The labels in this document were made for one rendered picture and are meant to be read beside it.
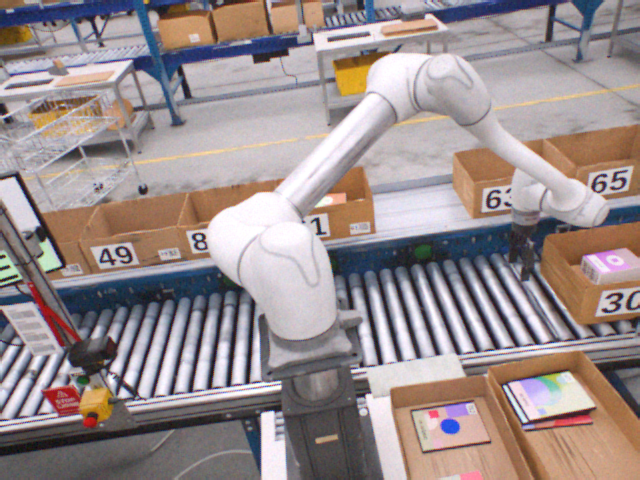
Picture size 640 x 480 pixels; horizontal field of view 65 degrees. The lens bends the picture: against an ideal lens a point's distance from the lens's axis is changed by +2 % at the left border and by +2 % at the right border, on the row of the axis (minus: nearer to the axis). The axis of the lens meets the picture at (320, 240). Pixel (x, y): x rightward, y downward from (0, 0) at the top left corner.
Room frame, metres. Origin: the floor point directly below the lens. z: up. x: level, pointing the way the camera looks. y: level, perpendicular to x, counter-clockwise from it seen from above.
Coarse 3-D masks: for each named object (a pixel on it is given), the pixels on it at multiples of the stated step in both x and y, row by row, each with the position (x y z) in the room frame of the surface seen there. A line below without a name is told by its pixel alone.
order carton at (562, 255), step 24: (552, 240) 1.42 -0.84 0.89; (576, 240) 1.42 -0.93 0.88; (600, 240) 1.42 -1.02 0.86; (624, 240) 1.42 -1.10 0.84; (552, 264) 1.34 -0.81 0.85; (576, 264) 1.42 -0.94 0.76; (552, 288) 1.32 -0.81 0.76; (576, 288) 1.18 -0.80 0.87; (600, 288) 1.13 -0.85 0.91; (624, 288) 1.13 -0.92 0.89; (576, 312) 1.16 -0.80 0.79
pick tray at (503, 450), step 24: (432, 384) 0.92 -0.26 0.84; (456, 384) 0.92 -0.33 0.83; (480, 384) 0.92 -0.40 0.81; (408, 408) 0.91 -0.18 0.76; (480, 408) 0.88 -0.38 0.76; (408, 432) 0.84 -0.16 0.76; (504, 432) 0.77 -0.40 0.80; (408, 456) 0.77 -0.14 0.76; (432, 456) 0.76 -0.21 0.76; (456, 456) 0.75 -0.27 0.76; (480, 456) 0.74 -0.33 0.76; (504, 456) 0.73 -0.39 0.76
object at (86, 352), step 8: (80, 344) 1.06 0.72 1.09; (88, 344) 1.05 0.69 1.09; (96, 344) 1.05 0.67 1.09; (104, 344) 1.04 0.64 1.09; (112, 344) 1.06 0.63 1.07; (72, 352) 1.04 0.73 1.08; (80, 352) 1.03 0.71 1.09; (88, 352) 1.03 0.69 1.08; (96, 352) 1.02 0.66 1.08; (104, 352) 1.02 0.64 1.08; (112, 352) 1.04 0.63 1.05; (72, 360) 1.02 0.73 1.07; (80, 360) 1.02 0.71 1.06; (88, 360) 1.02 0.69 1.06; (96, 360) 1.02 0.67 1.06; (104, 360) 1.07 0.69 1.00; (88, 368) 1.04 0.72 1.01; (96, 368) 1.04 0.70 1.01; (88, 376) 1.03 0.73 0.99
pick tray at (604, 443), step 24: (528, 360) 0.95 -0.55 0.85; (552, 360) 0.95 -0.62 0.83; (576, 360) 0.96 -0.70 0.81; (600, 384) 0.86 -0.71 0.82; (504, 408) 0.83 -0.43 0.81; (600, 408) 0.82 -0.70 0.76; (624, 408) 0.76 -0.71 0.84; (528, 432) 0.78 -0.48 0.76; (552, 432) 0.77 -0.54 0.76; (576, 432) 0.76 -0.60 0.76; (600, 432) 0.75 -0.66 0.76; (624, 432) 0.74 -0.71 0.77; (528, 456) 0.70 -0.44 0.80; (552, 456) 0.71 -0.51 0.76; (576, 456) 0.70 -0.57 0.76; (600, 456) 0.69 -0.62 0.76; (624, 456) 0.68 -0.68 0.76
